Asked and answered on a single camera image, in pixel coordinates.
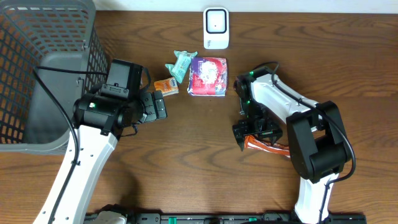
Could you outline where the orange red snack bar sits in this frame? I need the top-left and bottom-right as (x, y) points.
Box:
(244, 135), (290, 158)

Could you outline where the small orange box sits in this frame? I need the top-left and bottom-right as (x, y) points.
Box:
(154, 77), (179, 96)

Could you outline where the mint green snack packet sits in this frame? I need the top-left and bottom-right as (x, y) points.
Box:
(165, 50), (198, 84)

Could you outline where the purple red tissue pack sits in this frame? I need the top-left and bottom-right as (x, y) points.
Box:
(187, 57), (228, 97)

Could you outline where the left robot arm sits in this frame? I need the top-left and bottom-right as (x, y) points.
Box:
(35, 91), (167, 223)

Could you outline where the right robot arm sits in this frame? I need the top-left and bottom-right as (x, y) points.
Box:
(232, 65), (356, 223)

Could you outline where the grey plastic mesh basket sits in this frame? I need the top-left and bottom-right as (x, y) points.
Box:
(1, 0), (109, 154)

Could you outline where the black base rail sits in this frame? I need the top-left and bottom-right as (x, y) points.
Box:
(83, 212), (368, 224)

